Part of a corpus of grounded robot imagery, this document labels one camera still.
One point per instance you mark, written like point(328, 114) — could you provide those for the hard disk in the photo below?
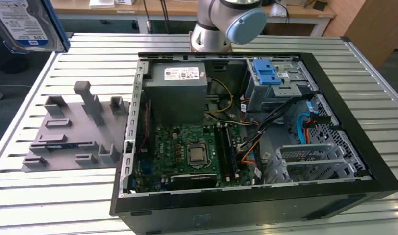
point(22, 24)

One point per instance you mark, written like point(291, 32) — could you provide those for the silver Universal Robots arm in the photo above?
point(211, 36)

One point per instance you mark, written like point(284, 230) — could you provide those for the silver disk bay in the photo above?
point(316, 147)

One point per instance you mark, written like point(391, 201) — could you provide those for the grey power supply unit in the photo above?
point(175, 102)

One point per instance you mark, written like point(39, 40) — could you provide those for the green motherboard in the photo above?
point(172, 144)

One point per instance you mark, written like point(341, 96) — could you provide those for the silver CPU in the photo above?
point(198, 154)

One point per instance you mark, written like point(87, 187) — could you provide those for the green RAM stick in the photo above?
point(62, 147)
point(232, 151)

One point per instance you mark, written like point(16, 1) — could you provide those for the grey drive cage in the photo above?
point(260, 98)

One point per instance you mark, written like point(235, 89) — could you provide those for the black graphics card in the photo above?
point(192, 182)

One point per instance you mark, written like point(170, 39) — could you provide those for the blue drive latch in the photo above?
point(266, 73)

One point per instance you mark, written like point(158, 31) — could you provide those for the grey parts rack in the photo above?
point(80, 137)

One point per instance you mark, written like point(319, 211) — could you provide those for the black PC case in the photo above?
point(218, 208)

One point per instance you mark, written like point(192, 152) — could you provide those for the small white box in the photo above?
point(123, 2)

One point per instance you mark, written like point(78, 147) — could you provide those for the wooden desk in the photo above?
point(87, 11)

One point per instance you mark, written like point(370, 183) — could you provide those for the black bin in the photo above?
point(12, 63)

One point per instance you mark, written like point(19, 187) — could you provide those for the wooden cabinet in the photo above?
point(375, 29)

